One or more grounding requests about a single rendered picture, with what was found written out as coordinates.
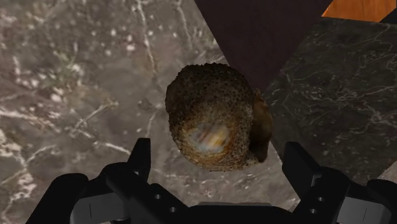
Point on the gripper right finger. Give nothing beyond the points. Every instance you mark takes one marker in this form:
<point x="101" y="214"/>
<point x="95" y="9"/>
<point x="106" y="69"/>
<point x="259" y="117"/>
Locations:
<point x="322" y="192"/>

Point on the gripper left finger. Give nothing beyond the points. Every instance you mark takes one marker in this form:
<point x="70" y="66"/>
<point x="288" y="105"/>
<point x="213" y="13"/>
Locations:
<point x="136" y="192"/>

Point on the brown speckled round bread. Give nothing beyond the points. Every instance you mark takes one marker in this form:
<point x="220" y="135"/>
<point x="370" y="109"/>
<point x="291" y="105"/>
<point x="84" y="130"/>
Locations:
<point x="214" y="118"/>

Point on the dark robot stand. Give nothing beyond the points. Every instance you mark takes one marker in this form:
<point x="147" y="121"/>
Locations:
<point x="260" y="37"/>

